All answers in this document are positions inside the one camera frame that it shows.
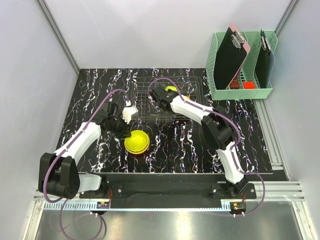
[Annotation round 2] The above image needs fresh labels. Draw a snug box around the white slotted cable duct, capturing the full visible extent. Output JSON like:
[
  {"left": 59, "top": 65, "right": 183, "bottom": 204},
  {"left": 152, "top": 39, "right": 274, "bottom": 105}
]
[{"left": 44, "top": 200, "right": 111, "bottom": 211}]

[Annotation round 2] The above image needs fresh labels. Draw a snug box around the yellow bowl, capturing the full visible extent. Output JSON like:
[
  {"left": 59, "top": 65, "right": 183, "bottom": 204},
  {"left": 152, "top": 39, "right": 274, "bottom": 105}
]
[{"left": 124, "top": 130, "right": 150, "bottom": 145}]

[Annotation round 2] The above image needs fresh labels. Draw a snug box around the green plastic file organizer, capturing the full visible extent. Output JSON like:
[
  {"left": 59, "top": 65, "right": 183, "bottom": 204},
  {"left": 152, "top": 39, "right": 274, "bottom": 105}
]
[{"left": 205, "top": 31, "right": 273, "bottom": 100}]

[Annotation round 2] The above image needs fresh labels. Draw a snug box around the dark green clipboard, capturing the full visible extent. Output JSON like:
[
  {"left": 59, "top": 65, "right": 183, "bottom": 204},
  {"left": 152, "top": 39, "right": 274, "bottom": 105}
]
[{"left": 255, "top": 29, "right": 275, "bottom": 89}]

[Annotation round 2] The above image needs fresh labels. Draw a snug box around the brown block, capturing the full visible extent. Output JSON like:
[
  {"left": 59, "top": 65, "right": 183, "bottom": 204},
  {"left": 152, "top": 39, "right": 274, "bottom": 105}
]
[{"left": 229, "top": 79, "right": 240, "bottom": 90}]

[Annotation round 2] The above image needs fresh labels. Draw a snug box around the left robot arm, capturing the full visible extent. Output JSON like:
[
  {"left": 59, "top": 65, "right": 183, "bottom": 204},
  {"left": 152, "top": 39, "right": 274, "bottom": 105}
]
[{"left": 38, "top": 101, "right": 138, "bottom": 202}]

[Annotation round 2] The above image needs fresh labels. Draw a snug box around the red block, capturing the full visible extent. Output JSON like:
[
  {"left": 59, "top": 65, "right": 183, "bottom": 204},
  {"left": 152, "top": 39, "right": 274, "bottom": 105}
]
[{"left": 242, "top": 81, "right": 255, "bottom": 90}]

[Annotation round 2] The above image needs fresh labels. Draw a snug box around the black pink clipboard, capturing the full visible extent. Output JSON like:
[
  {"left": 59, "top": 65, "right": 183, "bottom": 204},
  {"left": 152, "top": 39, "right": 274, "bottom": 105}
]
[{"left": 213, "top": 23, "right": 251, "bottom": 90}]

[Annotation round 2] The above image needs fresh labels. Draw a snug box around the wire dish rack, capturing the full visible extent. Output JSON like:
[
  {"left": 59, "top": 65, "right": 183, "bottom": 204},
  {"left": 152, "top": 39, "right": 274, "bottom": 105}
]
[{"left": 129, "top": 76, "right": 207, "bottom": 122}]

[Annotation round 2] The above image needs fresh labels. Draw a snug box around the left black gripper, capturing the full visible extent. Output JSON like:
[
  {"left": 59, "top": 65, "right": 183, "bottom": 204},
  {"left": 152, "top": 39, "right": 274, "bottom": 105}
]
[{"left": 108, "top": 113, "right": 134, "bottom": 140}]

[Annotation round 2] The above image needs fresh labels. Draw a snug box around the white green bowl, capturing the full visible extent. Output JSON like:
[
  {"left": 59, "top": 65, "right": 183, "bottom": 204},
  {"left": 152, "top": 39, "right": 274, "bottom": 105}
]
[{"left": 165, "top": 86, "right": 178, "bottom": 92}]

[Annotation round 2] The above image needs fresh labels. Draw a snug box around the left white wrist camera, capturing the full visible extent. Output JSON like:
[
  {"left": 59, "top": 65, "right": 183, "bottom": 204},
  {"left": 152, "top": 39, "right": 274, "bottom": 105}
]
[{"left": 122, "top": 100, "right": 139, "bottom": 124}]

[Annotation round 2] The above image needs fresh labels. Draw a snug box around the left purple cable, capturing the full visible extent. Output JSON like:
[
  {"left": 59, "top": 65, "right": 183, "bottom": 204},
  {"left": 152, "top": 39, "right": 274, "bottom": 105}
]
[{"left": 42, "top": 89, "right": 132, "bottom": 240}]

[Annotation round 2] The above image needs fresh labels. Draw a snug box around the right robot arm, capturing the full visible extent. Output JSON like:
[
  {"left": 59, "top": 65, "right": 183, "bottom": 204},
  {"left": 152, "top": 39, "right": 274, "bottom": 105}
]
[{"left": 147, "top": 86, "right": 248, "bottom": 199}]

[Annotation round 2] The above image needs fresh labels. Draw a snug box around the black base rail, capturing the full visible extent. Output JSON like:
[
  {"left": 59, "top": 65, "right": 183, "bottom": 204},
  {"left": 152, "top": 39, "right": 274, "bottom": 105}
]
[{"left": 79, "top": 173, "right": 257, "bottom": 211}]

